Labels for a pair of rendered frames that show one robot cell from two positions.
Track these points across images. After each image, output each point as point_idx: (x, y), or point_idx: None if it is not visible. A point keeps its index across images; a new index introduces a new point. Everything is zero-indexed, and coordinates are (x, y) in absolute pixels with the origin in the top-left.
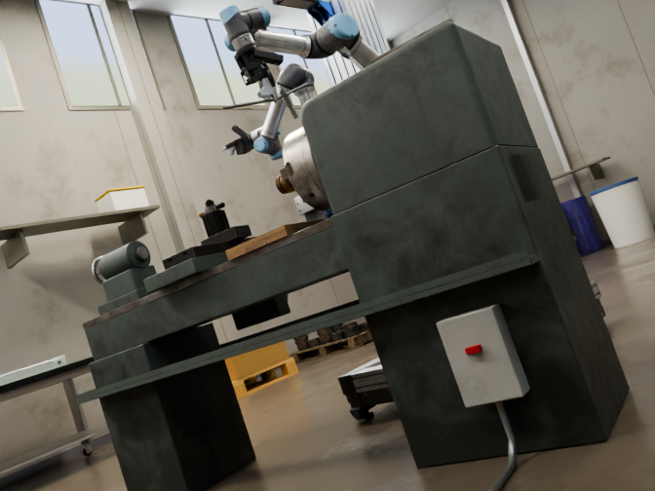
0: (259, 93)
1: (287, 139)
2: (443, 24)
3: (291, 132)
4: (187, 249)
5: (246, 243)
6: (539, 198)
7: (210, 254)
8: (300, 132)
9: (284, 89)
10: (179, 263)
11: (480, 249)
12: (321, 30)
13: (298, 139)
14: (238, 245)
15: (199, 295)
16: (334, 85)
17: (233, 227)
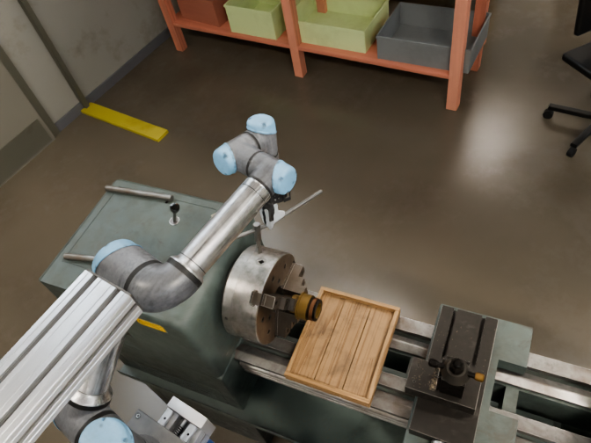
0: (280, 212)
1: (280, 252)
2: (120, 179)
3: (273, 259)
4: (450, 307)
5: (370, 300)
6: None
7: (434, 330)
8: (262, 249)
9: (253, 223)
10: (462, 309)
11: None
12: (149, 253)
13: (267, 247)
14: (381, 302)
15: None
16: (209, 200)
17: (413, 357)
